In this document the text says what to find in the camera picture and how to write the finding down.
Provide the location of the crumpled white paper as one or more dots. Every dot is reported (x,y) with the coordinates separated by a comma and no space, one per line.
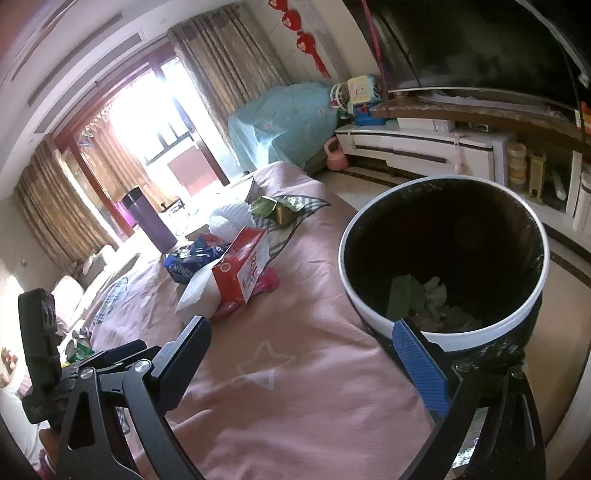
(438,304)

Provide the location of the purple thermos bottle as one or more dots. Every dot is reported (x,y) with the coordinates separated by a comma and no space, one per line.
(150,217)

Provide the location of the white foam net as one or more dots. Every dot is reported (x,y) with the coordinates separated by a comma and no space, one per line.
(231,219)

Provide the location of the purple box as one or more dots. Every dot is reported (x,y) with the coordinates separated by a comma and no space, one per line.
(129,217)

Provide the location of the colourful toy pile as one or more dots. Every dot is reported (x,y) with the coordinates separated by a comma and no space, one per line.
(358,99)

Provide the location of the blue snack packet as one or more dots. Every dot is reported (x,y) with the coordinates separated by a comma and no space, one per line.
(189,258)

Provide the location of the stacked yellow containers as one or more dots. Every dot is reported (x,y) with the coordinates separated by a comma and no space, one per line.
(517,168)

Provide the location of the white paper tissue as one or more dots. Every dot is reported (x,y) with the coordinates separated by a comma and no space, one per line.
(198,295)

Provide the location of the beige grater toy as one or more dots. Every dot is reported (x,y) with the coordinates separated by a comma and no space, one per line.
(536,177)

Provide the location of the black bin with white rim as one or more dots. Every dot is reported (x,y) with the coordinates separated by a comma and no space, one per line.
(461,221)

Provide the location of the white television cabinet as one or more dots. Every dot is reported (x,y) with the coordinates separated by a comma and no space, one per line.
(415,147)

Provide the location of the teal cover cloth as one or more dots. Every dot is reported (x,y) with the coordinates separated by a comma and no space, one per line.
(286,120)

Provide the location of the brown patterned curtain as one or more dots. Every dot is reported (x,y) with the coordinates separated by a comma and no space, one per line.
(60,203)
(231,50)

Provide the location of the person's left forearm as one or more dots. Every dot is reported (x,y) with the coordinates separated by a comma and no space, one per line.
(48,454)

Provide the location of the green drink can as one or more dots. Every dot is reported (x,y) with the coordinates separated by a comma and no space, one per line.
(79,351)

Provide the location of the green paper scrap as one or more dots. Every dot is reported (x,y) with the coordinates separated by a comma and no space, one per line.
(401,297)

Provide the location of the black television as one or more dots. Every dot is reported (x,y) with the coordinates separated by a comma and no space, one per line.
(471,41)

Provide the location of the red and white cardboard box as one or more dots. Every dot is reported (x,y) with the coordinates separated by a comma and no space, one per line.
(235,267)

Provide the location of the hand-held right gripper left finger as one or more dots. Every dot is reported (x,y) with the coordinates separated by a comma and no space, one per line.
(184,355)

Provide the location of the pink kettlebell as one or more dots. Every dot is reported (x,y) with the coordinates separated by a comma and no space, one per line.
(336,159)

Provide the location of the beige sofa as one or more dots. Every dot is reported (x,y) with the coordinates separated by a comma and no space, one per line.
(92,277)

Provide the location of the red hanging decoration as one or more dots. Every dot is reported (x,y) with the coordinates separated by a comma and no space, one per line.
(304,41)

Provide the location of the pink plastic wrapper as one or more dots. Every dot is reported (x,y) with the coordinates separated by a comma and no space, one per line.
(263,281)

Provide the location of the white flat box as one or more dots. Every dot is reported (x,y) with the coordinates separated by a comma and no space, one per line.
(242,189)

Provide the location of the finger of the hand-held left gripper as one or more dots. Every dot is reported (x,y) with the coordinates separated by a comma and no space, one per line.
(120,353)

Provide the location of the pink hanging tag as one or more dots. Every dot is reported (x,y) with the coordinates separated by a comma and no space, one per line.
(459,154)

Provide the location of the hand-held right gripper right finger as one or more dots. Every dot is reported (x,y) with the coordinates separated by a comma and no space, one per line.
(420,369)

